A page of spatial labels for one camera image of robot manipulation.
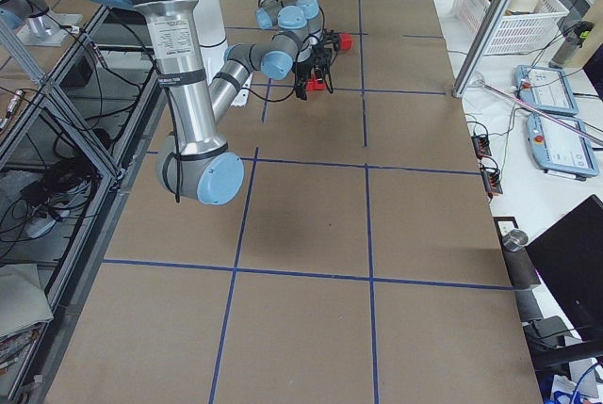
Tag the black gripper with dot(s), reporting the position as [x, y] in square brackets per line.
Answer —
[315, 66]
[331, 40]

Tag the red block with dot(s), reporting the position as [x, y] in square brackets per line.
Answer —
[324, 82]
[345, 41]
[310, 84]

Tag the white plastic basket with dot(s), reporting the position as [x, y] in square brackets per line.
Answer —
[519, 31]

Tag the upper teach pendant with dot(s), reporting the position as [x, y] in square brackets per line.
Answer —
[545, 88]

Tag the teach pendant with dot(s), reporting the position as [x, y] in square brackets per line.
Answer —
[560, 150]
[545, 88]

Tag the lower teach pendant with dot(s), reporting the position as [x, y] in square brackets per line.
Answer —
[560, 150]

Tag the black laptop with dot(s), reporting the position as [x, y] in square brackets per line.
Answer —
[568, 258]

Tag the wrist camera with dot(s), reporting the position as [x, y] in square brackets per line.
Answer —
[332, 38]

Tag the aluminium frame post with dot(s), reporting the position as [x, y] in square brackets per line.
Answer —
[481, 42]

